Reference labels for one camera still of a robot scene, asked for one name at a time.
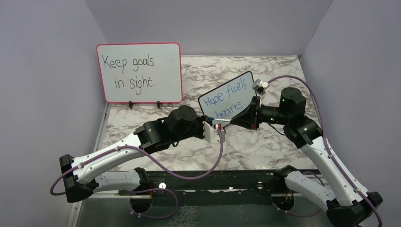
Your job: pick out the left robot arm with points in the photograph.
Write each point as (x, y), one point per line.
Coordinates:
(85, 175)

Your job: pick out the black framed whiteboard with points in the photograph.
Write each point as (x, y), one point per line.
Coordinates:
(228, 99)

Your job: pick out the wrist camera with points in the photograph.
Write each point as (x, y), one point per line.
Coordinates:
(221, 136)
(260, 87)

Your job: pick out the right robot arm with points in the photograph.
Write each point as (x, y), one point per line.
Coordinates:
(345, 201)

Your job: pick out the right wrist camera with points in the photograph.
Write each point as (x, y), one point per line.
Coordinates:
(260, 87)

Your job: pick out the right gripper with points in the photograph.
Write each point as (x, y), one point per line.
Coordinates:
(248, 117)

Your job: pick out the white whiteboard marker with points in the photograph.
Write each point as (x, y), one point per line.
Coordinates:
(222, 119)

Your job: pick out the black metal base rail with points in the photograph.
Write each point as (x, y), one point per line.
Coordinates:
(158, 188)

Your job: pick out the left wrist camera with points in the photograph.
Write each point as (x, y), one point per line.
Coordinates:
(221, 136)

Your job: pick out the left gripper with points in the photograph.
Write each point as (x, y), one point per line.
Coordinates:
(200, 119)

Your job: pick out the pink framed whiteboard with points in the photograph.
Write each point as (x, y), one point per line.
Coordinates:
(141, 73)

